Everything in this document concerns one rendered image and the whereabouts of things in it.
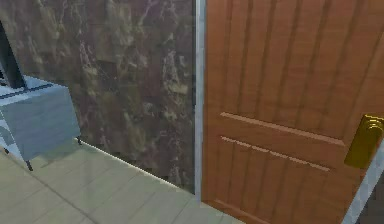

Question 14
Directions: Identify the brown wooden room door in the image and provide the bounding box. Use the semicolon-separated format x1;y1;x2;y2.
201;0;384;224

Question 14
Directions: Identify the black television set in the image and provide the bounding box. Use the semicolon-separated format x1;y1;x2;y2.
0;20;28;90

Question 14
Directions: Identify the pale blue cabinet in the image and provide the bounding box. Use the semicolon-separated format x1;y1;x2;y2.
0;75;83;172

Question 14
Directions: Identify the gold door handle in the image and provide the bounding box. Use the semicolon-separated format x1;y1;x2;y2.
343;114;384;170

